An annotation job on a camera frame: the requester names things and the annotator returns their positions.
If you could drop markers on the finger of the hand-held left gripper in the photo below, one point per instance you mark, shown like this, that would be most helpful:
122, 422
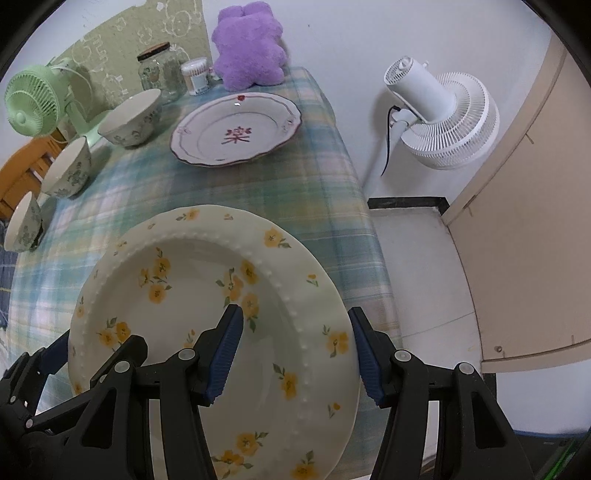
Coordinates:
23, 392

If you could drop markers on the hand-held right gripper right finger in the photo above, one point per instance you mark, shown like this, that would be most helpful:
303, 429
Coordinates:
367, 364

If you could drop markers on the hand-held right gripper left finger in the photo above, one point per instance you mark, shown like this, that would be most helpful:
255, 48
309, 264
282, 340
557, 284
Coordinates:
226, 355

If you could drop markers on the yellow floral ceramic plate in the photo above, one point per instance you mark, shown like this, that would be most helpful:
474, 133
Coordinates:
194, 286

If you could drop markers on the large floral ceramic bowl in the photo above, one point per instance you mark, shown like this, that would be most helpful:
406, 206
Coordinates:
131, 115

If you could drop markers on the blue plaid bedding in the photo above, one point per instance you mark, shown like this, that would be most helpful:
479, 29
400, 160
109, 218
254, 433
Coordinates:
4, 286

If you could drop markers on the small floral ceramic bowl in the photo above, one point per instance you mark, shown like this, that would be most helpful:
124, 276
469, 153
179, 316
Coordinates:
23, 228

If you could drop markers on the black floor edging strip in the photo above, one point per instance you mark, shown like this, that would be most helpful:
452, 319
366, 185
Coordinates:
406, 202

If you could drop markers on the plaid tablecloth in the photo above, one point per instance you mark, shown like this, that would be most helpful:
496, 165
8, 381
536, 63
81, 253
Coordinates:
277, 189

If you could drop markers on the dark green-edged object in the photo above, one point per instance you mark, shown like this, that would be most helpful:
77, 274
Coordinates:
549, 457

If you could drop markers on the beige door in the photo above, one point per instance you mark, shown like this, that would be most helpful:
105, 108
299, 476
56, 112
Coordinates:
531, 230

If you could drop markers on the wooden furniture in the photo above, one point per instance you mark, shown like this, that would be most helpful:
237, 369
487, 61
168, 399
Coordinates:
23, 170

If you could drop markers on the white plate with red print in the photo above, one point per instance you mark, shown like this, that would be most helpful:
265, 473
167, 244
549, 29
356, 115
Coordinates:
235, 134

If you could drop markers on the medium floral ceramic bowl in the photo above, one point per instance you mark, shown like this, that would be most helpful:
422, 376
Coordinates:
69, 168

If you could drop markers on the white standing fan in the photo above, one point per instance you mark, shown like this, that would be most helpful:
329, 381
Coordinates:
438, 115

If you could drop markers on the clear cotton swab container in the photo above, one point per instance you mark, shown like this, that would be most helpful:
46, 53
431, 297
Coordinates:
196, 76

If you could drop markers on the glass jar with black lid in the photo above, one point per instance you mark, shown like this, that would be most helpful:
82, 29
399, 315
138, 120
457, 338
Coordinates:
159, 74

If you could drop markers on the green desk fan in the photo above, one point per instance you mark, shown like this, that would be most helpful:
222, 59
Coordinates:
32, 101

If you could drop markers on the purple plush toy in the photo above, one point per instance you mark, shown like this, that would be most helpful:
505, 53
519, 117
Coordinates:
251, 46

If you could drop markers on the green sheep-printed cloth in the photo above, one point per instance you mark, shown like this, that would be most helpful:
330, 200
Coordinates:
120, 41

